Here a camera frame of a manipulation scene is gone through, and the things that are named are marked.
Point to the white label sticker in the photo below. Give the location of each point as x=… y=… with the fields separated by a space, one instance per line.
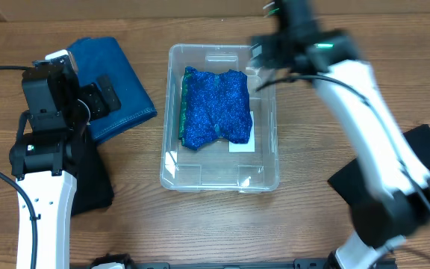
x=245 y=147

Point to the clear plastic storage container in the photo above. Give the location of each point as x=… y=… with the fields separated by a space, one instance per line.
x=213 y=167

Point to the teal blue towel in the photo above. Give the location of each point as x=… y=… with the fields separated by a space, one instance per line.
x=96 y=57

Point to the black cloth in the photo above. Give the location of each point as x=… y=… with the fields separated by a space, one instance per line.
x=349 y=183
x=94 y=189

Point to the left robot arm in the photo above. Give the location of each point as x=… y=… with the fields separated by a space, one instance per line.
x=53 y=154

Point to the sparkly blue cloth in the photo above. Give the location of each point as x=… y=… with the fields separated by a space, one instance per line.
x=214 y=106

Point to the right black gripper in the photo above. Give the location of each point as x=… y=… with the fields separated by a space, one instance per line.
x=272 y=42

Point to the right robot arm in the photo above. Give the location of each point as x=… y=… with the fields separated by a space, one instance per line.
x=397 y=183

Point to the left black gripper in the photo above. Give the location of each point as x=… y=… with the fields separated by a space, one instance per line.
x=98 y=107

